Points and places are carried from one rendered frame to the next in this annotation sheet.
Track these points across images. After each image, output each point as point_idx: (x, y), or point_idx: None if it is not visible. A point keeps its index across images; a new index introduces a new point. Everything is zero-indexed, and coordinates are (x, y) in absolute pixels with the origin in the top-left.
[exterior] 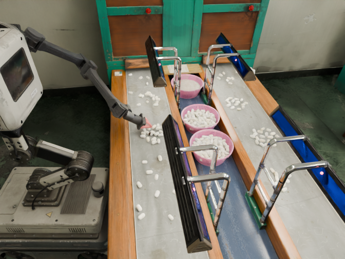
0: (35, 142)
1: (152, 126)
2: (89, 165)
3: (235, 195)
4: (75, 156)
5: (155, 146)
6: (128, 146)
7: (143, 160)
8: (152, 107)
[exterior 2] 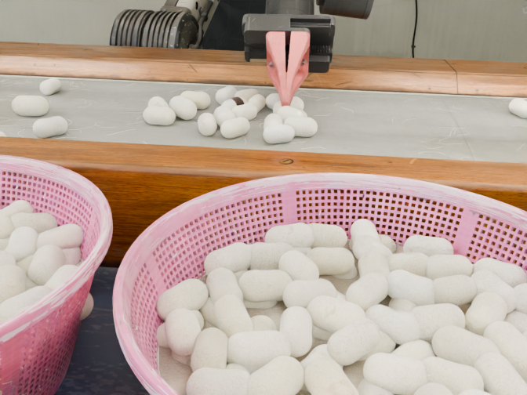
0: None
1: (285, 106)
2: (132, 39)
3: None
4: (164, 8)
5: (132, 117)
6: (180, 75)
7: (56, 78)
8: (522, 143)
